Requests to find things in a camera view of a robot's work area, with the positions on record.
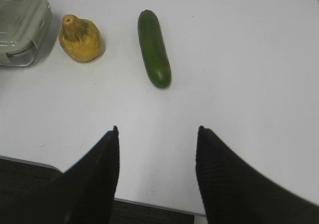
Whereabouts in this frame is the green cucumber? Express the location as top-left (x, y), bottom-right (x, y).
top-left (138, 9), bottom-right (171, 89)

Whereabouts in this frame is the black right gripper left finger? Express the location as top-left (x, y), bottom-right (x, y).
top-left (37, 126), bottom-right (120, 224)

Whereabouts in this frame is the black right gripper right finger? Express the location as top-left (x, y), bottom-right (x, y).
top-left (195, 126), bottom-right (319, 224)

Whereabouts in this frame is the yellow toy squash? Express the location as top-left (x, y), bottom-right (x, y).
top-left (58, 14), bottom-right (102, 62)

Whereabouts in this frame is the green lidded food container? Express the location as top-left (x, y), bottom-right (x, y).
top-left (0, 0), bottom-right (52, 67)

